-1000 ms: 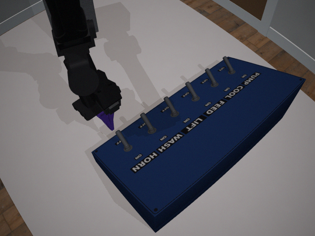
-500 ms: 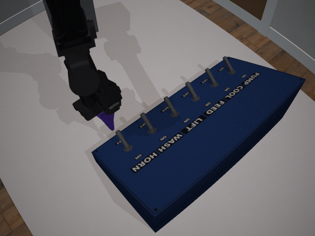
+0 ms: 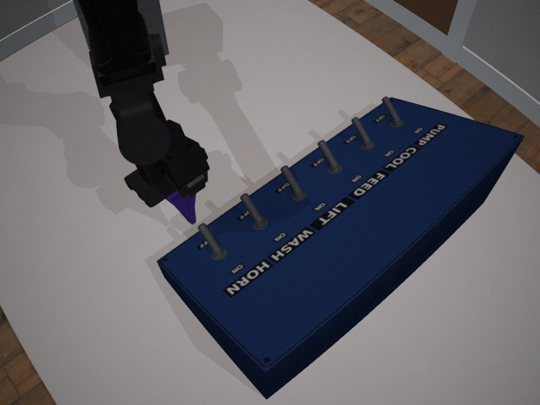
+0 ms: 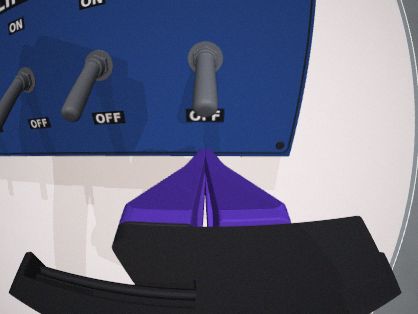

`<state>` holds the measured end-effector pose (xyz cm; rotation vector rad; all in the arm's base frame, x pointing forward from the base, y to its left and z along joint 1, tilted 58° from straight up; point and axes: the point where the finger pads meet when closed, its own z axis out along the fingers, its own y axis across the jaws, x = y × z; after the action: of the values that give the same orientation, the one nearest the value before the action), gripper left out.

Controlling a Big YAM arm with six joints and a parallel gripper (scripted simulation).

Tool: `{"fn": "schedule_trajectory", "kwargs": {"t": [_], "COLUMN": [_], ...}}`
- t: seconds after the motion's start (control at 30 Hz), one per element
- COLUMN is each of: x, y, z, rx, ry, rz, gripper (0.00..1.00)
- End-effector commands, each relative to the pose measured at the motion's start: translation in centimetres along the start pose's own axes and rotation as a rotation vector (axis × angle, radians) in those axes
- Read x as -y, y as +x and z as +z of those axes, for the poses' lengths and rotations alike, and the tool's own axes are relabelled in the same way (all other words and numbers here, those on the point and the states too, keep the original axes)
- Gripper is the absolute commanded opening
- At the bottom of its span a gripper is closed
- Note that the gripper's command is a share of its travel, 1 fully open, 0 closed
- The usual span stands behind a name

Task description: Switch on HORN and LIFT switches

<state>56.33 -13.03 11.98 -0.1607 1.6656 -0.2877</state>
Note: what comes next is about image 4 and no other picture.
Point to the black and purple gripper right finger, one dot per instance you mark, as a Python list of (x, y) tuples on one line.
[(232, 200)]

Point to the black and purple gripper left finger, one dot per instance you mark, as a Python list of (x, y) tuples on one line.
[(179, 198)]

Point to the dark blue switch console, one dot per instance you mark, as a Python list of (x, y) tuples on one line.
[(143, 62)]

